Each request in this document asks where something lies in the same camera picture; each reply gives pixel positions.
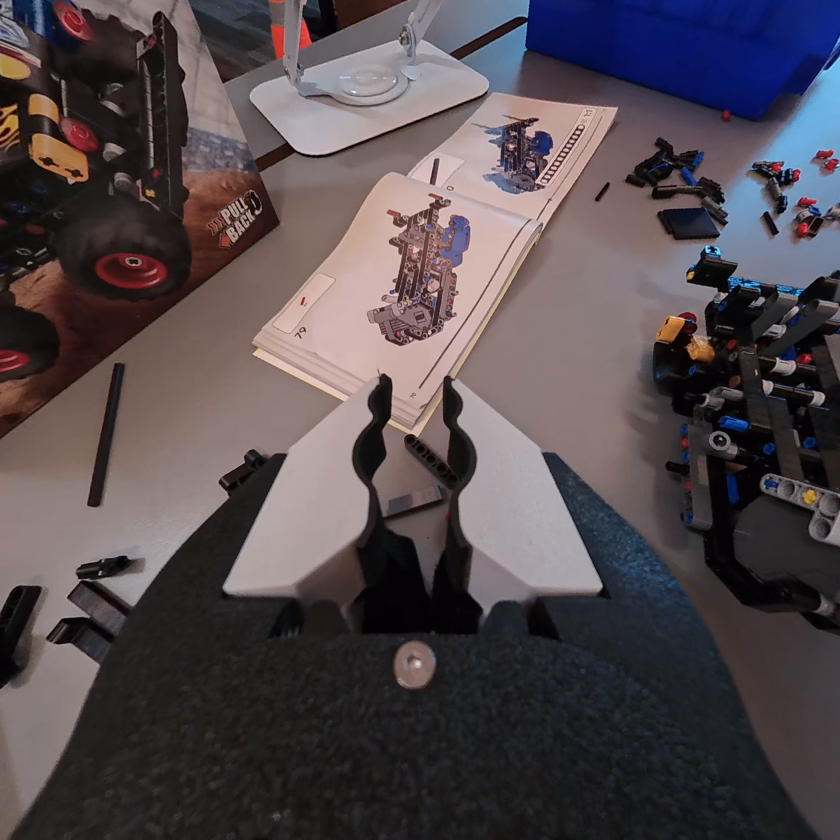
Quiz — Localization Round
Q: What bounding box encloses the pile of black blue pins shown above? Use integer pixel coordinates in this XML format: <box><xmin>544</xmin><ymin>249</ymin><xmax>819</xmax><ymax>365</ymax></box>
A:
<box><xmin>623</xmin><ymin>136</ymin><xmax>729</xmax><ymax>227</ymax></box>

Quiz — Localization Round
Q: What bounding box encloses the black blue lego model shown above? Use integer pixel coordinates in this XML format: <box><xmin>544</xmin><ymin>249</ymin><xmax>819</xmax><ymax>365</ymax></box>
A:
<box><xmin>653</xmin><ymin>246</ymin><xmax>840</xmax><ymax>621</ymax></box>

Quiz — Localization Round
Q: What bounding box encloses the dark grey lego tile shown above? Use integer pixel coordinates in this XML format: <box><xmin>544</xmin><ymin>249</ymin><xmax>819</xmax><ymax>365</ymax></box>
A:
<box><xmin>384</xmin><ymin>487</ymin><xmax>444</xmax><ymax>519</ymax></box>

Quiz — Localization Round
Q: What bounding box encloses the blue plastic bin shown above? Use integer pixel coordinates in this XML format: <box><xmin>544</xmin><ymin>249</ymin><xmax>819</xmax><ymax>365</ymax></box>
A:
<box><xmin>525</xmin><ymin>0</ymin><xmax>840</xmax><ymax>122</ymax></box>

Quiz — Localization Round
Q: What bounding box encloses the pile of black lego pieces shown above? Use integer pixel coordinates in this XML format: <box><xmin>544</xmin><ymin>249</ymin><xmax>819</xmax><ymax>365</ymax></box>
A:
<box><xmin>0</xmin><ymin>449</ymin><xmax>266</xmax><ymax>686</ymax></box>

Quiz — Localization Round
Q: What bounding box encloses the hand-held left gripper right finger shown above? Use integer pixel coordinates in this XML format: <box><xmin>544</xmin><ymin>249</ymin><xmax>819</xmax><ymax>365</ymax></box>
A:
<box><xmin>428</xmin><ymin>376</ymin><xmax>605</xmax><ymax>634</ymax></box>

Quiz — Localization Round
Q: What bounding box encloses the lego set box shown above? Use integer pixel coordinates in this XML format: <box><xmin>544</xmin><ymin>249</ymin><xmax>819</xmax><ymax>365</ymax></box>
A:
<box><xmin>0</xmin><ymin>0</ymin><xmax>282</xmax><ymax>439</ymax></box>

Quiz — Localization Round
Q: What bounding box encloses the long black lego axle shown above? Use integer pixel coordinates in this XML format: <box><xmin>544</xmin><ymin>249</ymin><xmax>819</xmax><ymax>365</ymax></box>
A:
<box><xmin>87</xmin><ymin>363</ymin><xmax>126</xmax><ymax>508</ymax></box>

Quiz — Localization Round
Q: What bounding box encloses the short black lego beam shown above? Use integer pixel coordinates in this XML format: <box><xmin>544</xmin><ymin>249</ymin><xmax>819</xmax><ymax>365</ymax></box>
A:
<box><xmin>403</xmin><ymin>433</ymin><xmax>460</xmax><ymax>488</ymax></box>

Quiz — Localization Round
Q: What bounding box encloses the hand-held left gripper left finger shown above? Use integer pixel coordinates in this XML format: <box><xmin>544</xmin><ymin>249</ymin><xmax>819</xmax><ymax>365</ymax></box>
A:
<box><xmin>222</xmin><ymin>374</ymin><xmax>429</xmax><ymax>634</ymax></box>

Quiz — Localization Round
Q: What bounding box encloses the orange object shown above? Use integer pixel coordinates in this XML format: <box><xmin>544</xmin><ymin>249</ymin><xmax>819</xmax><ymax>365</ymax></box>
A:
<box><xmin>271</xmin><ymin>0</ymin><xmax>315</xmax><ymax>61</ymax></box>

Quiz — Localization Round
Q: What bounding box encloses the lego instruction booklet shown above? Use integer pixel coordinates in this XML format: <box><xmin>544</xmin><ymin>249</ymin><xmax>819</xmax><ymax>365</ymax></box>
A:
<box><xmin>252</xmin><ymin>92</ymin><xmax>619</xmax><ymax>434</ymax></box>

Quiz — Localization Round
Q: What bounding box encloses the pile of red black pins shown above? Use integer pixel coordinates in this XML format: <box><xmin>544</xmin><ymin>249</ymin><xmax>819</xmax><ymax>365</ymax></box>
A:
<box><xmin>748</xmin><ymin>147</ymin><xmax>840</xmax><ymax>240</ymax></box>

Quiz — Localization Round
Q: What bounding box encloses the black square lego tile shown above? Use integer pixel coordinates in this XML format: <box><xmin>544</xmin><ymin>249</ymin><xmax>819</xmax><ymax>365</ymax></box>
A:
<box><xmin>658</xmin><ymin>208</ymin><xmax>721</xmax><ymax>238</ymax></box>

